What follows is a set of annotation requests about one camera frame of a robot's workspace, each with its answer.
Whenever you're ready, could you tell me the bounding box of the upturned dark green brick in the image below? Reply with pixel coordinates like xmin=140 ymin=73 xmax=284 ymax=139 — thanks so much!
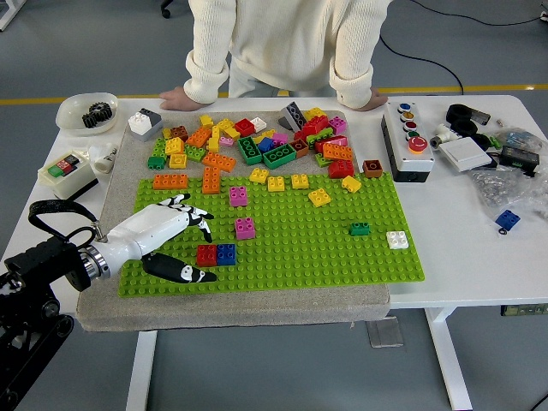
xmin=237 ymin=135 xmax=263 ymax=166
xmin=262 ymin=143 xmax=299 ymax=168

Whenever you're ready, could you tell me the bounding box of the grey-brown mat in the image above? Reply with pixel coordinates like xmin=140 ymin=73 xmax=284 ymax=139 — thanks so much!
xmin=75 ymin=110 xmax=393 ymax=334

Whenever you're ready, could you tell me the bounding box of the person's right hand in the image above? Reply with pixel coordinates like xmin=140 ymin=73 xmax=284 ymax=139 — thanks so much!
xmin=158 ymin=86 xmax=203 ymax=111

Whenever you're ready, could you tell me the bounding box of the green studded baseplate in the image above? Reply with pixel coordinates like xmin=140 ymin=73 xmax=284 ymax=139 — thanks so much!
xmin=117 ymin=173 xmax=427 ymax=299

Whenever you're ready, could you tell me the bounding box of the white pipe fitting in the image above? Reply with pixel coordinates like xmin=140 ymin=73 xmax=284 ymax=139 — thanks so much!
xmin=430 ymin=122 xmax=462 ymax=149
xmin=87 ymin=143 xmax=119 ymax=175

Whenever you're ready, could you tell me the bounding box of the orange eight-stud brick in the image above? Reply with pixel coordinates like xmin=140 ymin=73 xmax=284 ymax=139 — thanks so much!
xmin=152 ymin=174 xmax=189 ymax=191

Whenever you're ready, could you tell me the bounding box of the white wall switch plate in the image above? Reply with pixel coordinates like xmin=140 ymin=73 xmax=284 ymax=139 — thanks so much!
xmin=438 ymin=135 xmax=494 ymax=174

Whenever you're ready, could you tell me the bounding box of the black gear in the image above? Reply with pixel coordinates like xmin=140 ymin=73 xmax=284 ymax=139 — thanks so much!
xmin=88 ymin=101 xmax=114 ymax=123
xmin=80 ymin=110 xmax=104 ymax=129

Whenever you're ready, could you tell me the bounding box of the white table leg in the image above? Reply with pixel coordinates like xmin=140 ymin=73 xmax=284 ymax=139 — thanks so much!
xmin=125 ymin=330 xmax=158 ymax=411
xmin=425 ymin=307 xmax=474 ymax=411

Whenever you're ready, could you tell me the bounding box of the black power adapter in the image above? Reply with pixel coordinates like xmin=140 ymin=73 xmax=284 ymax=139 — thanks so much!
xmin=498 ymin=145 xmax=541 ymax=172

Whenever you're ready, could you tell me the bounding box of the grey building brick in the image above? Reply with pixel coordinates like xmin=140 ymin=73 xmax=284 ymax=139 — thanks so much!
xmin=128 ymin=107 xmax=164 ymax=142

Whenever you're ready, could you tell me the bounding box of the white furniture frame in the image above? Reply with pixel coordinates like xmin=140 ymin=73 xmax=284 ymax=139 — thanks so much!
xmin=0 ymin=0 xmax=21 ymax=32

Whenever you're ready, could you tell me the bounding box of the orange building brick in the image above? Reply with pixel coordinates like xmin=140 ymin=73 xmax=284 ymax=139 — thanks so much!
xmin=187 ymin=127 xmax=213 ymax=147
xmin=322 ymin=143 xmax=354 ymax=162
xmin=201 ymin=166 xmax=222 ymax=196

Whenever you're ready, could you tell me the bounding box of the clear bag with blue parts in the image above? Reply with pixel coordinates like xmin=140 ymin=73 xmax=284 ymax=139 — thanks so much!
xmin=491 ymin=126 xmax=548 ymax=155

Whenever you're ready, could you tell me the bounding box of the grey long brick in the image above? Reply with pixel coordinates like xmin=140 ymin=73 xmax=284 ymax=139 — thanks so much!
xmin=277 ymin=101 xmax=308 ymax=132

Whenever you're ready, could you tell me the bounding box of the red building brick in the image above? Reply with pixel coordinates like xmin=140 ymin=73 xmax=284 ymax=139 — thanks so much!
xmin=314 ymin=134 xmax=348 ymax=153
xmin=299 ymin=116 xmax=333 ymax=136
xmin=195 ymin=243 xmax=218 ymax=267
xmin=328 ymin=159 xmax=355 ymax=179

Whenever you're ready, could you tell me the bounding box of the white push-button control box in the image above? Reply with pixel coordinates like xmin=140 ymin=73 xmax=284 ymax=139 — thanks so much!
xmin=380 ymin=101 xmax=437 ymax=184

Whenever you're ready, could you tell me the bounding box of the black floor cable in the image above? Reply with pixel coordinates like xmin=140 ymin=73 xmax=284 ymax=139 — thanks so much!
xmin=378 ymin=33 xmax=466 ymax=96
xmin=414 ymin=0 xmax=548 ymax=27

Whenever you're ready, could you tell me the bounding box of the white red-green switch box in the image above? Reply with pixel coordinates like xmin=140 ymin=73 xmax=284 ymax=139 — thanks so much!
xmin=37 ymin=152 xmax=99 ymax=201

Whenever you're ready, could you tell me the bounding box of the clear bag of screws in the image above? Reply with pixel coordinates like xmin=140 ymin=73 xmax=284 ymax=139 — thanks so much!
xmin=468 ymin=164 xmax=548 ymax=222

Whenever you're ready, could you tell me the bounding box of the white plastic bowl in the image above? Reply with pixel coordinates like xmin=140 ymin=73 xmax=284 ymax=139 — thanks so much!
xmin=55 ymin=92 xmax=120 ymax=137

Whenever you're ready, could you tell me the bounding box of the long orange brick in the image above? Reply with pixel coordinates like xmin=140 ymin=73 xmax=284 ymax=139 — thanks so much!
xmin=200 ymin=152 xmax=237 ymax=172

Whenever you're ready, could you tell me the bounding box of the tall white brick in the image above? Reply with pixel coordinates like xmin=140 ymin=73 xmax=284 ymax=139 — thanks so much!
xmin=128 ymin=111 xmax=151 ymax=134

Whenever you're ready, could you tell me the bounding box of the person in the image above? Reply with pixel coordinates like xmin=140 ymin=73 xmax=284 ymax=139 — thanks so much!
xmin=183 ymin=0 xmax=393 ymax=111

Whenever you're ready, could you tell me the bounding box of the table height controller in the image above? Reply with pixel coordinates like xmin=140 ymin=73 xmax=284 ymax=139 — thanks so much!
xmin=500 ymin=303 xmax=548 ymax=318

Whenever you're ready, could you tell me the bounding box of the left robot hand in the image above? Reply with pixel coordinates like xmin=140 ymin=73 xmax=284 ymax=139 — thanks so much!
xmin=102 ymin=193 xmax=218 ymax=284

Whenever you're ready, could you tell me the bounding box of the person's left hand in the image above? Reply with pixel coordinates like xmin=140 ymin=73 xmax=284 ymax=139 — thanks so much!
xmin=351 ymin=86 xmax=390 ymax=112

